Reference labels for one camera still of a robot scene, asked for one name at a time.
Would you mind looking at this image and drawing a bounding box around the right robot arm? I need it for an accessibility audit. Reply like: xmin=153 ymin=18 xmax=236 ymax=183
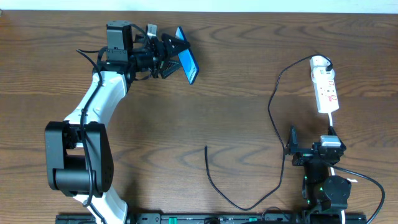
xmin=287 ymin=126 xmax=351 ymax=223

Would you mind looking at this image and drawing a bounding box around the black right camera cable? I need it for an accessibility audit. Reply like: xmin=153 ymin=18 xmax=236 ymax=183
xmin=320 ymin=159 xmax=386 ymax=224

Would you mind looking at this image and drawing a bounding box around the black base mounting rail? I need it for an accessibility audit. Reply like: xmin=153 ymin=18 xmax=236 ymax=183
xmin=55 ymin=213 xmax=367 ymax=224

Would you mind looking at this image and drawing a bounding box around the white USB charger adapter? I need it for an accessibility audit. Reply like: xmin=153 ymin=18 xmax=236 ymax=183
xmin=310 ymin=55 xmax=333 ymax=72

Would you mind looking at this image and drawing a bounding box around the white power strip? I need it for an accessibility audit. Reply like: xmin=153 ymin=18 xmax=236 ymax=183
xmin=311 ymin=67 xmax=339 ymax=114

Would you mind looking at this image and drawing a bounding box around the black USB charging cable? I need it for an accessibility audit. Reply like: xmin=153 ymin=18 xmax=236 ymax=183
xmin=203 ymin=54 xmax=333 ymax=212

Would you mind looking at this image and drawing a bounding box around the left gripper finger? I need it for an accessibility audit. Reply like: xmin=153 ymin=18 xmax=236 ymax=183
xmin=161 ymin=34 xmax=190 ymax=58
xmin=159 ymin=60 xmax=182 ymax=79

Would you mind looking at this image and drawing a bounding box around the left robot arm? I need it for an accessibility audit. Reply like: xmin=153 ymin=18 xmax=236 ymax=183
xmin=44 ymin=21 xmax=190 ymax=223

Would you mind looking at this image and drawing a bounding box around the blue Samsung Galaxy smartphone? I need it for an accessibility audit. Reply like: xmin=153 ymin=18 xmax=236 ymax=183
xmin=175 ymin=26 xmax=200 ymax=85

